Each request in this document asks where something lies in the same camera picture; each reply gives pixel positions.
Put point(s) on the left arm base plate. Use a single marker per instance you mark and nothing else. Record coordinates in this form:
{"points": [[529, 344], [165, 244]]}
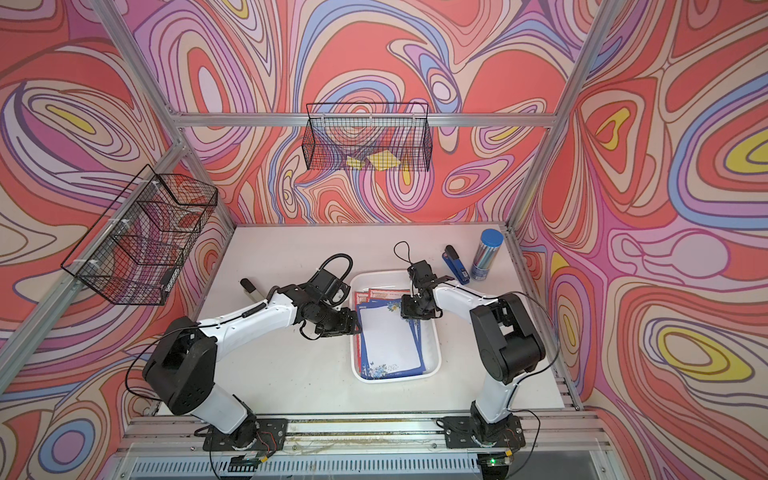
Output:
{"points": [[266, 435]]}

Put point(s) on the blue floral stationery sheet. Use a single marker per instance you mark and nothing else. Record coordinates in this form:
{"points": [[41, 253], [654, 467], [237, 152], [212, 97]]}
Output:
{"points": [[390, 346]]}

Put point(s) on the blue lidded pen tube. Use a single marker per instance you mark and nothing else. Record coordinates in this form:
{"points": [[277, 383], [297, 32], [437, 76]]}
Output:
{"points": [[489, 244]]}

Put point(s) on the yellow sticky note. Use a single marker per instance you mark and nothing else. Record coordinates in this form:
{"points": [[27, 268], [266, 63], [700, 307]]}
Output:
{"points": [[383, 160]]}

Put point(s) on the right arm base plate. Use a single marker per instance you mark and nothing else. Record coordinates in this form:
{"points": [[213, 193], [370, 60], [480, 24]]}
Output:
{"points": [[464, 432]]}

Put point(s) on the back black wire basket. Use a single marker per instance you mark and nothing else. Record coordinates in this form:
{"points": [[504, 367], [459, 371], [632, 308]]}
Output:
{"points": [[341, 135]]}

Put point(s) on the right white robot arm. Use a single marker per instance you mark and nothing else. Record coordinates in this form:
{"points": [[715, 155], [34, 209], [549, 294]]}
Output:
{"points": [[508, 342]]}

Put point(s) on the red bordered stationery sheet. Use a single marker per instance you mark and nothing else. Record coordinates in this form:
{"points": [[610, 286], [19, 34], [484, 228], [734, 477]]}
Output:
{"points": [[365, 296]]}

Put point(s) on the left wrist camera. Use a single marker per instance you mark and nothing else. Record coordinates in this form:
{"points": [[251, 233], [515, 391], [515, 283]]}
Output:
{"points": [[329, 286]]}

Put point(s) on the black white marker pen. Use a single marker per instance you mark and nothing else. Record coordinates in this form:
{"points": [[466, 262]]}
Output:
{"points": [[251, 290]]}

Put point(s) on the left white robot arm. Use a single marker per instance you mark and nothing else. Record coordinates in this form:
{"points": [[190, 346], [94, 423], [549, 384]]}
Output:
{"points": [[181, 369]]}

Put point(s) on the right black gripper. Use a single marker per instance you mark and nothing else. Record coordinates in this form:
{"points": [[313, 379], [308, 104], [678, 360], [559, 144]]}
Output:
{"points": [[407, 312]]}

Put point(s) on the black wire basket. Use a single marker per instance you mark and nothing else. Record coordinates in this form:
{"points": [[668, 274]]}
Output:
{"points": [[341, 135], [136, 249]]}

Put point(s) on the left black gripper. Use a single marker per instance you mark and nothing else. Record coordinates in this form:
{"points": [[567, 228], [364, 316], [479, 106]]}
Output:
{"points": [[348, 324]]}

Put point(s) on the left black wire basket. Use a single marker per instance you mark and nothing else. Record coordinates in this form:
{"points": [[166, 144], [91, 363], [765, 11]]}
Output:
{"points": [[136, 249]]}

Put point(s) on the blue stapler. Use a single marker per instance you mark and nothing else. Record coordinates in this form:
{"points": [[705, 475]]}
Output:
{"points": [[455, 265]]}

